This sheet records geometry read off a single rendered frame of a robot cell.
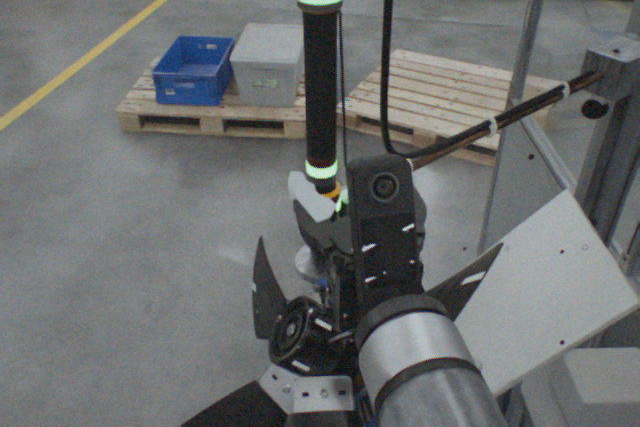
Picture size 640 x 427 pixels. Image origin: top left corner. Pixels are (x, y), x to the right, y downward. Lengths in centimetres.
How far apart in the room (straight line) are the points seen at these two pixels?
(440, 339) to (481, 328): 69
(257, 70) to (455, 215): 147
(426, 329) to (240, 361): 214
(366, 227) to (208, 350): 218
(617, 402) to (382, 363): 98
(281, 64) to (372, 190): 323
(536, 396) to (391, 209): 104
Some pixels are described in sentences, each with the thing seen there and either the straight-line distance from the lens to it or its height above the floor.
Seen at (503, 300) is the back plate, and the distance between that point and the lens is 109.
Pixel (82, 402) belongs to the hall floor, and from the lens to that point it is 258.
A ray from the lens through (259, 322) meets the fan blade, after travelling 133.
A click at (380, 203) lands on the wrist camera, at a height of 173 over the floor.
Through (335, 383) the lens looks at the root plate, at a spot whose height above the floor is 118.
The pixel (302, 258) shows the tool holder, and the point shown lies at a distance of 77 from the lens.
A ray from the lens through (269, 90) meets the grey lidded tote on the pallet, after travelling 376.
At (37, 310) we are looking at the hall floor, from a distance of 296.
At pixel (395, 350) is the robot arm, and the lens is 41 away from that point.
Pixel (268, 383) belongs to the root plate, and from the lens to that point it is 109.
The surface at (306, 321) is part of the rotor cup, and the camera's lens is 97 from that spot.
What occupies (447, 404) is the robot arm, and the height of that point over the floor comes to 168.
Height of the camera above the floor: 199
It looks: 36 degrees down
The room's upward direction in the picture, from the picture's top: straight up
